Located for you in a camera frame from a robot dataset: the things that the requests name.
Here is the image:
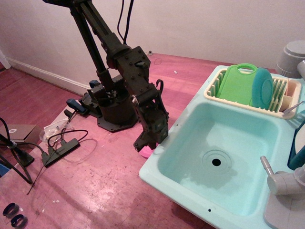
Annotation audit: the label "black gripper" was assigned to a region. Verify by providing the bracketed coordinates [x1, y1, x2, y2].
[133, 97, 169, 152]

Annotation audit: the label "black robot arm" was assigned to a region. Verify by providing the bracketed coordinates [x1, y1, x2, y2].
[51, 0, 169, 151]

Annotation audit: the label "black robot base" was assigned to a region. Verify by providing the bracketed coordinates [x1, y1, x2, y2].
[78, 73, 143, 133]

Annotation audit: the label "teal toy sink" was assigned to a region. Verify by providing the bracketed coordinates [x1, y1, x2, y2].
[139, 65, 305, 229]

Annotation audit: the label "clear plastic cup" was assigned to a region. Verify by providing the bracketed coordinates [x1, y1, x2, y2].
[39, 120, 71, 145]

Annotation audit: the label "pink plastic plate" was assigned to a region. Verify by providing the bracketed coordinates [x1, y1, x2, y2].
[139, 146, 155, 158]

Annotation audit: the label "black usb hub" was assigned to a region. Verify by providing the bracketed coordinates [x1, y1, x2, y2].
[41, 138, 80, 168]

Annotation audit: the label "green cutting board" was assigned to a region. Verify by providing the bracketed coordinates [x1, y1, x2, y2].
[216, 63, 258, 105]

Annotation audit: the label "black power adapter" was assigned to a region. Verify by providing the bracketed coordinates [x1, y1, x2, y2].
[13, 147, 34, 167]

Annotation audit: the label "teal plate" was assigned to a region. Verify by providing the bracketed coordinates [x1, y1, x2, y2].
[252, 68, 273, 109]

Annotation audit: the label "brown cardboard box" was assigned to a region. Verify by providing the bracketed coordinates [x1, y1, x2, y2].
[8, 124, 42, 149]

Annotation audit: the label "lavender utensil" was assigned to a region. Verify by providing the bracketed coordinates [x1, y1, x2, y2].
[283, 100, 305, 115]

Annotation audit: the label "cream dish rack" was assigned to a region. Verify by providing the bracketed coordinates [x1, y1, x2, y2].
[204, 66, 302, 119]

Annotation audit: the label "grey toy faucet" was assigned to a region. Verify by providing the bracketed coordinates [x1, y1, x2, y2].
[260, 156, 305, 196]

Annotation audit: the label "grey cylindrical container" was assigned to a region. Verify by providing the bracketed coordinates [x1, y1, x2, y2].
[275, 40, 305, 79]

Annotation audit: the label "black ring near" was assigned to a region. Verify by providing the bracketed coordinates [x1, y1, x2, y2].
[10, 214, 26, 228]

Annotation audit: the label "black ring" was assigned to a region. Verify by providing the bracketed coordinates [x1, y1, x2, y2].
[10, 214, 26, 228]
[2, 203, 19, 218]

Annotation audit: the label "black ring far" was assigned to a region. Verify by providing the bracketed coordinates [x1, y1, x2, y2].
[2, 203, 19, 218]

